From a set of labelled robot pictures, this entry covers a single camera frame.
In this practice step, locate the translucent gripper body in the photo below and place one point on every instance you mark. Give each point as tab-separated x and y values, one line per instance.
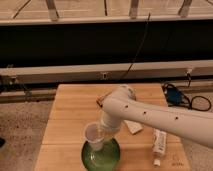
106	135

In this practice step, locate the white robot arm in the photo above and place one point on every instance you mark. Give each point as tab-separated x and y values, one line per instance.
121	105

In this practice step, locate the white soap bar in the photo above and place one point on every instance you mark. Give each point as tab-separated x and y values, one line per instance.
133	127

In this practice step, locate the dark chocolate bar box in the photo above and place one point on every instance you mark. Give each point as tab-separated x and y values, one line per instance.
100	100

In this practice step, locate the white toothpaste tube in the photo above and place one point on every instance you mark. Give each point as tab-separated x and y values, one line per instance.
159	146

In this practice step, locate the blue power box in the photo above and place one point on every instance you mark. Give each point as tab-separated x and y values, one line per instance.
174	96

